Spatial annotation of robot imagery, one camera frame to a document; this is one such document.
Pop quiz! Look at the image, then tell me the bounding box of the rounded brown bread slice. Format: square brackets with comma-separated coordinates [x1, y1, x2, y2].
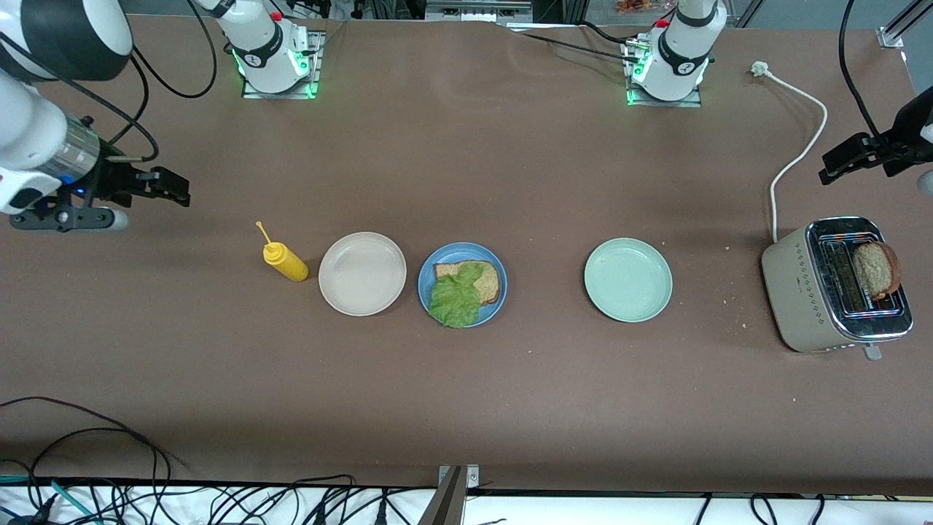
[853, 241, 902, 301]

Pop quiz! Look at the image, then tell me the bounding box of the yellow mustard squeeze bottle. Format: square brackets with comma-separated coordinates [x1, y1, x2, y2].
[255, 221, 309, 283]

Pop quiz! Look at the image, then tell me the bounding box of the green lettuce leaf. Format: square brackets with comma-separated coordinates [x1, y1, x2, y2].
[429, 262, 486, 329]

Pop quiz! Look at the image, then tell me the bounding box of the square brown bread slice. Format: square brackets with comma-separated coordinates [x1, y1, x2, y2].
[435, 260, 502, 306]

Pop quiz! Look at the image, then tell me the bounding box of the beige round plate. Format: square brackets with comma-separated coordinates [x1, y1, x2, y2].
[319, 232, 407, 317]

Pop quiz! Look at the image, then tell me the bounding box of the mint green round plate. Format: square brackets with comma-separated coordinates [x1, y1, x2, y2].
[584, 238, 674, 323]

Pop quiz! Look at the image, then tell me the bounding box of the blue round plate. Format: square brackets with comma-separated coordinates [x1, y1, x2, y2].
[418, 242, 509, 329]

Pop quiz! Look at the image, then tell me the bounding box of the beige chrome toaster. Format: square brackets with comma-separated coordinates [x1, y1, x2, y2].
[761, 216, 914, 361]

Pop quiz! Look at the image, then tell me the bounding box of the grey metal box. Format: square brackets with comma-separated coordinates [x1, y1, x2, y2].
[425, 0, 533, 23]

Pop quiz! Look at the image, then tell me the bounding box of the white toaster power cord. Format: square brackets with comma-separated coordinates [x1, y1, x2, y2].
[751, 61, 829, 243]

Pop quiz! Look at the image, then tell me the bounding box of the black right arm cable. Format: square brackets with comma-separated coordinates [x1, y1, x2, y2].
[0, 0, 219, 163]

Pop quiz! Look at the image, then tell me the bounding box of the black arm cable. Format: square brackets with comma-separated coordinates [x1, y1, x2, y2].
[838, 0, 886, 143]
[0, 0, 219, 163]

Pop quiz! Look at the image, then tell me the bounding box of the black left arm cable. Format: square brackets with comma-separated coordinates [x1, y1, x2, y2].
[838, 0, 886, 143]

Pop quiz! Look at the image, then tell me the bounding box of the aluminium frame profile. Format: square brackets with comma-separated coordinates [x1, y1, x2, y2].
[878, 0, 933, 49]

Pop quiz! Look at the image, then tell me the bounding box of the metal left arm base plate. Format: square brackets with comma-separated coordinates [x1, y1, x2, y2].
[623, 40, 704, 109]

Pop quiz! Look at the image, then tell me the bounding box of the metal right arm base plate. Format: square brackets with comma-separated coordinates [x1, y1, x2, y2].
[242, 31, 326, 100]

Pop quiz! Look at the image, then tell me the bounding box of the black looped floor cable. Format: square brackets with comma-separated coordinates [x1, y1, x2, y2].
[0, 397, 173, 525]

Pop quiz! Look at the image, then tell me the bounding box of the black base power cable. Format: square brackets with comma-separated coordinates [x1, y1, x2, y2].
[503, 20, 644, 66]

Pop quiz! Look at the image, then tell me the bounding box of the teal cable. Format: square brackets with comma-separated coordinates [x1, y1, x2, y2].
[0, 474, 104, 525]

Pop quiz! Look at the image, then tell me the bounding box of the silver corner bracket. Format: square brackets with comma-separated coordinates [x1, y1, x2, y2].
[437, 464, 480, 488]

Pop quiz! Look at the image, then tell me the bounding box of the grey aluminium profile post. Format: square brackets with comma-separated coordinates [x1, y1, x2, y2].
[418, 467, 467, 525]

